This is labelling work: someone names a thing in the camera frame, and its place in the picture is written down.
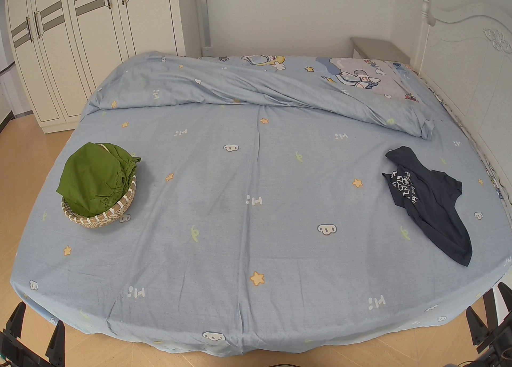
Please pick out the pale blue quilt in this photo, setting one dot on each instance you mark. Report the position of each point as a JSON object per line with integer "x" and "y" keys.
{"x": 240, "y": 85}

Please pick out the bed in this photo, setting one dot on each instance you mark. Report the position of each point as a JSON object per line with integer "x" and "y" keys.
{"x": 260, "y": 237}

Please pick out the green shorts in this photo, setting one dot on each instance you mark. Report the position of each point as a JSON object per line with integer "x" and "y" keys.
{"x": 92, "y": 177}

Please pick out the grey bedside table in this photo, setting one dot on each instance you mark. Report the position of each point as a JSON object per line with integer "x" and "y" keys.
{"x": 378, "y": 49}

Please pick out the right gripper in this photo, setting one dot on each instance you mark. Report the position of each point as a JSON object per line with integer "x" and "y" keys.
{"x": 498, "y": 337}

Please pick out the white wall pipe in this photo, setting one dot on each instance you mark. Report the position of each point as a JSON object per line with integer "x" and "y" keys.
{"x": 203, "y": 1}

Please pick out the round woven basket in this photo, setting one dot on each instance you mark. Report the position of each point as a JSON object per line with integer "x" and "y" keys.
{"x": 100, "y": 219}

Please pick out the pale printed pillow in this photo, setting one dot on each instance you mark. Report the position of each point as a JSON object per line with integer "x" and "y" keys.
{"x": 360, "y": 75}

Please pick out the white wardrobe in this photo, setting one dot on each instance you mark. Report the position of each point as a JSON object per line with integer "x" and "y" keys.
{"x": 80, "y": 57}

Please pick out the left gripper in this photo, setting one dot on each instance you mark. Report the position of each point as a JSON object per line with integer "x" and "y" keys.
{"x": 16, "y": 353}

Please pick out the dark blue printed T-shirt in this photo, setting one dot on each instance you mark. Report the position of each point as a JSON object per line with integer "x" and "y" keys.
{"x": 436, "y": 213}

